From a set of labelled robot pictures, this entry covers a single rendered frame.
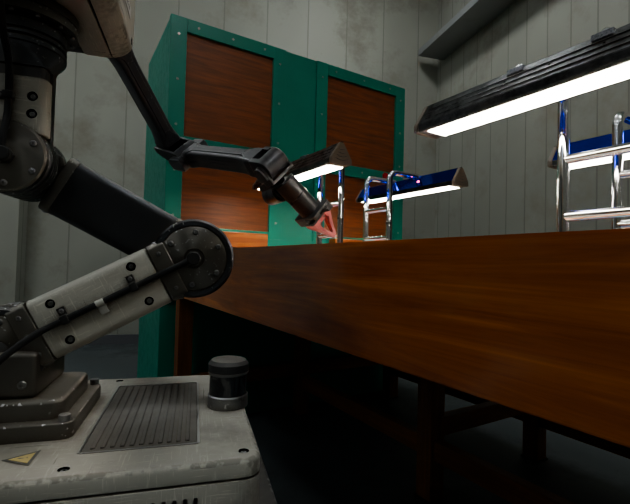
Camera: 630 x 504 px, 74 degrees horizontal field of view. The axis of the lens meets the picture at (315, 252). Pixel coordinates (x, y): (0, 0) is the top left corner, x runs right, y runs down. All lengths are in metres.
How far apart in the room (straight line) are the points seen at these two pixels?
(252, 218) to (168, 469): 1.55
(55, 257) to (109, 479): 3.51
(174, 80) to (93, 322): 1.47
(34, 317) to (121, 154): 3.37
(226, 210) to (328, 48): 2.90
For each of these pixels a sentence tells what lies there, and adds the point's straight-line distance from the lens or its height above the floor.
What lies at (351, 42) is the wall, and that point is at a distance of 4.71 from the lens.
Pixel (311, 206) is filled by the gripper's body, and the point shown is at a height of 0.87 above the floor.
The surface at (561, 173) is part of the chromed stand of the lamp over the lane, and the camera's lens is 1.03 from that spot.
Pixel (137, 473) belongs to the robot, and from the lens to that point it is 0.60.
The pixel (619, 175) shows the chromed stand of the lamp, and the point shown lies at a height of 0.96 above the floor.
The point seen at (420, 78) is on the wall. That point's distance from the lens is 4.90.
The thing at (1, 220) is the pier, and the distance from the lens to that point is 4.00.
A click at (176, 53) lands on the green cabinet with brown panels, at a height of 1.62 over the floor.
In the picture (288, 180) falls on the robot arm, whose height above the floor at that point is 0.93.
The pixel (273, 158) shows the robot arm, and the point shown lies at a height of 0.98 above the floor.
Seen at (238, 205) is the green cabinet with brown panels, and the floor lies 0.99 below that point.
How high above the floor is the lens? 0.73
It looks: 2 degrees up
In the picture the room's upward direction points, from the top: 2 degrees clockwise
